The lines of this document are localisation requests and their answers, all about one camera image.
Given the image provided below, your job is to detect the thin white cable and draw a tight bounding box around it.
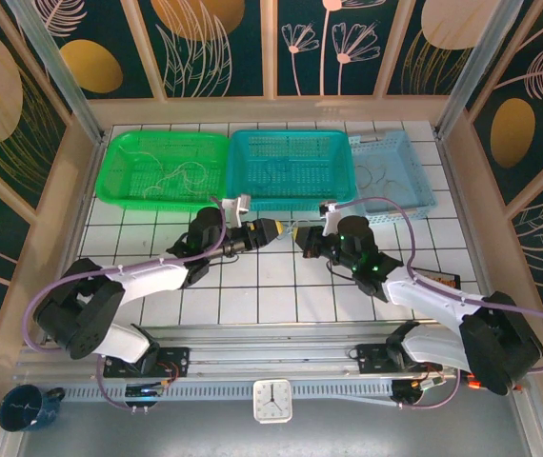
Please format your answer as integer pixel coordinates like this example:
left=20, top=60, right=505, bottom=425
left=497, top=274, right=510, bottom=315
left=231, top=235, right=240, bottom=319
left=141, top=161, right=213, bottom=200
left=280, top=218, right=324, bottom=239
left=126, top=149, right=166, bottom=171

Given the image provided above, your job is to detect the thin blue cable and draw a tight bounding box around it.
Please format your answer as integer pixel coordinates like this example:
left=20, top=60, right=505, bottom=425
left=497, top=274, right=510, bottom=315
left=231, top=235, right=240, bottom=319
left=255, top=159, right=297, bottom=195

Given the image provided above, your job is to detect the teal plastic basket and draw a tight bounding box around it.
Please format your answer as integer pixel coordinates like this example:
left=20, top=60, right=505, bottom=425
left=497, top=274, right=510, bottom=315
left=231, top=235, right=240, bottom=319
left=226, top=129, right=359, bottom=214

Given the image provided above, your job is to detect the green plastic basket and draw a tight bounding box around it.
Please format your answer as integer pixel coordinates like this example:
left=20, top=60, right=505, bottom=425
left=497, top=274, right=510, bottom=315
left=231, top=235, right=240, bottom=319
left=94, top=130, right=231, bottom=213

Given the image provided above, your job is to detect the light blue plastic basket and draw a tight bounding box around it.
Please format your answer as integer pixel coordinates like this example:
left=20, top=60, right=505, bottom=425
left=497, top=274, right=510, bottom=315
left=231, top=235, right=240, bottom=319
left=349, top=129, right=440, bottom=228

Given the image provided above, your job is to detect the black box with orange print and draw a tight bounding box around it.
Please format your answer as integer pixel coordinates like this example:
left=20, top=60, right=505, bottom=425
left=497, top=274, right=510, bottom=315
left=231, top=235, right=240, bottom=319
left=413, top=268, right=462, bottom=289

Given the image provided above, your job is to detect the white square clock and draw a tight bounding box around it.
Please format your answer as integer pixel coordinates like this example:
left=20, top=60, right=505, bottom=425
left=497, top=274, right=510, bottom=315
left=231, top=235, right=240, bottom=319
left=251, top=378, right=294, bottom=425

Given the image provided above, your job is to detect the black connector module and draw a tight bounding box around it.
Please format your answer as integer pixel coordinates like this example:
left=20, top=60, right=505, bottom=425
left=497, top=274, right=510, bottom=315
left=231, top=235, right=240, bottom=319
left=390, top=375, right=449, bottom=408
left=123, top=380, right=172, bottom=414

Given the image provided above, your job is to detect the orange black hand tool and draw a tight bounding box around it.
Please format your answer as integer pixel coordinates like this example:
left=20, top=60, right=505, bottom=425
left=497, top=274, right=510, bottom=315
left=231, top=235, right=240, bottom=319
left=464, top=373, right=526, bottom=394

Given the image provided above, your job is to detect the dark blue mug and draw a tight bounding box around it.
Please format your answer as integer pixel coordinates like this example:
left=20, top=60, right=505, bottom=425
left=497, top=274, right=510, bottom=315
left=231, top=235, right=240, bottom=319
left=0, top=384, right=67, bottom=433

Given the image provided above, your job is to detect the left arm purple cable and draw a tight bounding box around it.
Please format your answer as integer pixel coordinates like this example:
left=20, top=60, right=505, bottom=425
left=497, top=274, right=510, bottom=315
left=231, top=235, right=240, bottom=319
left=22, top=195, right=234, bottom=413

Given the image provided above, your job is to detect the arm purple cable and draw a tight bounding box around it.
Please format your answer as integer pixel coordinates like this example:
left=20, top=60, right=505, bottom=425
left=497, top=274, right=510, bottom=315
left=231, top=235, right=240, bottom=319
left=22, top=195, right=234, bottom=413
left=332, top=196, right=543, bottom=411

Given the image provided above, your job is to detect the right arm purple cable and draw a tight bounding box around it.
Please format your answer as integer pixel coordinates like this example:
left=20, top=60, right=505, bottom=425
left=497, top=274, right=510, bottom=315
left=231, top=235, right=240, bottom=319
left=332, top=196, right=543, bottom=411

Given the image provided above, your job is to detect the aluminium rail base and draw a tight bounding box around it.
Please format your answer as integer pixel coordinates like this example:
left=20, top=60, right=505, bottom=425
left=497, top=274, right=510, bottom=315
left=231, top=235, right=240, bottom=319
left=12, top=322, right=533, bottom=382

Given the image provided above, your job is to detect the grey slotted cable duct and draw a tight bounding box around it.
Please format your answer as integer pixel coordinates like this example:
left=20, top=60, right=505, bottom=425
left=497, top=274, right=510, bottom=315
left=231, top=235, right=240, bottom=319
left=59, top=378, right=458, bottom=406

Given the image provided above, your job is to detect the aluminium frame post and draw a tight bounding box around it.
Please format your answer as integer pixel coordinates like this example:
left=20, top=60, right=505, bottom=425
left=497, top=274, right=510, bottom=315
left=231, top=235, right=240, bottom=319
left=5, top=0, right=107, bottom=145
left=434, top=0, right=526, bottom=140

